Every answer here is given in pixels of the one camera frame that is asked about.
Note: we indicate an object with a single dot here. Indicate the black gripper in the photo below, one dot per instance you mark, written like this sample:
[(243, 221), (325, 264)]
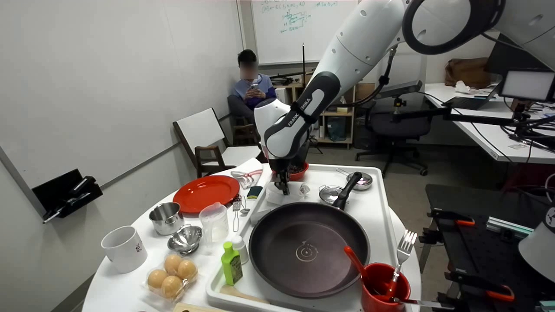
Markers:
[(288, 165)]

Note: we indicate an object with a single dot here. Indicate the black frying pan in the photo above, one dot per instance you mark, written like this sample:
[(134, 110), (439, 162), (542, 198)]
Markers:
[(306, 249)]

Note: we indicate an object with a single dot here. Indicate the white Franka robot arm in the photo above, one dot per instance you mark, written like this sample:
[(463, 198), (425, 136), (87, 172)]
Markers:
[(358, 41)]

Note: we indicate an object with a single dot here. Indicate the red bowl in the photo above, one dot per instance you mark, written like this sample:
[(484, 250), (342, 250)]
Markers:
[(300, 172)]

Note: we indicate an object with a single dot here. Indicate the red striped white towel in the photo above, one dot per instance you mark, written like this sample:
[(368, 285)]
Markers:
[(248, 169)]

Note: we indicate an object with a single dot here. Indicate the small white jar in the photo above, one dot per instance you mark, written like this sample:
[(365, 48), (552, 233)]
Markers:
[(240, 245)]

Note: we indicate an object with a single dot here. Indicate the red plate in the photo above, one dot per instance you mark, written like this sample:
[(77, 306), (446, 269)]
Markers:
[(205, 193)]

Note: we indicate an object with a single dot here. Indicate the clear glass cup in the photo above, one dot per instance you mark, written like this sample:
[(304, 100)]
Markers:
[(214, 226), (124, 249)]

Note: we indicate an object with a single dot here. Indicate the shallow steel bowl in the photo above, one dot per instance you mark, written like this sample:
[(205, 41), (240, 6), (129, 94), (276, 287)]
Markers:
[(365, 181)]

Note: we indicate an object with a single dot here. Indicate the white tray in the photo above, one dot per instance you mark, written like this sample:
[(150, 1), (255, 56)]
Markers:
[(375, 202)]

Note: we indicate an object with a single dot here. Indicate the white seat wooden chair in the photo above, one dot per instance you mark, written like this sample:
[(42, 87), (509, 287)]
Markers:
[(202, 131)]

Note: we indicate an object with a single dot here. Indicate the green bottle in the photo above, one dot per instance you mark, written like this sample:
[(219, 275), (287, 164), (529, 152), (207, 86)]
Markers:
[(231, 266)]

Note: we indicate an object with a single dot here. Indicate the seated person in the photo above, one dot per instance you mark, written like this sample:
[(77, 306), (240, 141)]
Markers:
[(252, 87)]

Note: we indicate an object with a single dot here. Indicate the orange utensil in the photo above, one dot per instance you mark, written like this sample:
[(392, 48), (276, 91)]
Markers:
[(354, 261)]

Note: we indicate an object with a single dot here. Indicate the steel cup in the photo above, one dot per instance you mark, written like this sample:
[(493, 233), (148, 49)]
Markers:
[(167, 219)]

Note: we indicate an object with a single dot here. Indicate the brown egg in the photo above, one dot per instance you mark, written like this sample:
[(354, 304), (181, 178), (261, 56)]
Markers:
[(172, 287), (188, 269), (156, 278), (172, 264)]

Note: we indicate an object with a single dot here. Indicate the black swivel chair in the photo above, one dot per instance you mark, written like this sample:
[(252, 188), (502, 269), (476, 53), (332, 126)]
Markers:
[(399, 115)]

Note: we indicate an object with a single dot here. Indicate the silver fork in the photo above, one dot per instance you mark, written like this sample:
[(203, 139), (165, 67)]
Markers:
[(404, 245)]

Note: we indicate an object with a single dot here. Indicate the red cup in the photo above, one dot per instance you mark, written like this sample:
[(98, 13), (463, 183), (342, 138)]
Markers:
[(382, 289)]

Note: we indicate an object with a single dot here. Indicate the toy sushi board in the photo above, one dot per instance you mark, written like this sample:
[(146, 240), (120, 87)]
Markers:
[(191, 308)]

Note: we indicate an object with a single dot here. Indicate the brown bag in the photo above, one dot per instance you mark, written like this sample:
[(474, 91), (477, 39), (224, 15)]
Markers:
[(465, 72)]

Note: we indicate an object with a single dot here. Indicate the white desk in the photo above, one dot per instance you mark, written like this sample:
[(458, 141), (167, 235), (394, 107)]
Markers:
[(491, 136)]

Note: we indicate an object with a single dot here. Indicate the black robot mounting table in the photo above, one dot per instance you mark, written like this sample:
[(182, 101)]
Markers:
[(491, 261)]

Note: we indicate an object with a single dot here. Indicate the green silver bar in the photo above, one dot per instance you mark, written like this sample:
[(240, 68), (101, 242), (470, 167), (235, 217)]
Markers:
[(509, 226)]

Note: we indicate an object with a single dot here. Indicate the black monitor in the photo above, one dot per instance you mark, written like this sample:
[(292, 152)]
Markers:
[(509, 58)]

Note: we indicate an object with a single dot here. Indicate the bright laptop screen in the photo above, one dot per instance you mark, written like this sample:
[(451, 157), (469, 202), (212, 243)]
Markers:
[(526, 86)]

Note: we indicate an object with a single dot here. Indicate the large wall whiteboard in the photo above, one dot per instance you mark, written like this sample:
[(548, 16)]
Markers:
[(288, 29)]

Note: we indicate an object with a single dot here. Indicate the black wall holder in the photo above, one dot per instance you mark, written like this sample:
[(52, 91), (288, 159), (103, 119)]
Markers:
[(63, 193)]

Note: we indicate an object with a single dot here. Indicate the black desk mount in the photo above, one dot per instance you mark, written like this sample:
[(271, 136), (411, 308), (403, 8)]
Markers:
[(521, 124)]

